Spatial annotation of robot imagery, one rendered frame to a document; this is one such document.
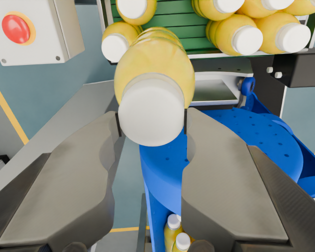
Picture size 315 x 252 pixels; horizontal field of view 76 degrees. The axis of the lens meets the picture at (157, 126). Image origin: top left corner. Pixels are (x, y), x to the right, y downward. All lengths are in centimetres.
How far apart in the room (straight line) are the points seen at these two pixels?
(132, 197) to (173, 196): 192
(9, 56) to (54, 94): 134
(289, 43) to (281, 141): 16
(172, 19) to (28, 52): 30
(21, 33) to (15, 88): 151
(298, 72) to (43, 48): 46
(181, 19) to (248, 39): 20
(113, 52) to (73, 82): 129
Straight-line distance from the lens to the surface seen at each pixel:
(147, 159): 34
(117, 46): 34
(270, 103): 157
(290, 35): 38
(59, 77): 165
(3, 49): 39
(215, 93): 44
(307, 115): 196
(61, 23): 37
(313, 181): 76
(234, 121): 45
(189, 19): 52
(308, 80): 53
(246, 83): 49
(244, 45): 35
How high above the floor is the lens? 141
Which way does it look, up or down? 59 degrees down
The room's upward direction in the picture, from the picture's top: 178 degrees counter-clockwise
